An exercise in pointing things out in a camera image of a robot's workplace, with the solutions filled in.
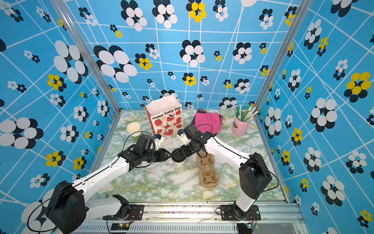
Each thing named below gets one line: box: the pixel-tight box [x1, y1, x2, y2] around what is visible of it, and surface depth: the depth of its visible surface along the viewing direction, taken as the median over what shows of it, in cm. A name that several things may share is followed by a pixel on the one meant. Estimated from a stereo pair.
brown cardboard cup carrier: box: [196, 151, 220, 189], surface depth 84 cm
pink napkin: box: [194, 112, 224, 135], surface depth 111 cm
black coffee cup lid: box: [171, 148, 187, 163], surface depth 84 cm
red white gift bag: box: [145, 95, 184, 137], surface depth 95 cm
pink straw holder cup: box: [231, 116, 251, 137], surface depth 102 cm
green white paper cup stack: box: [126, 121, 143, 142], surface depth 94 cm
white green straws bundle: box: [234, 103, 259, 123], surface depth 95 cm
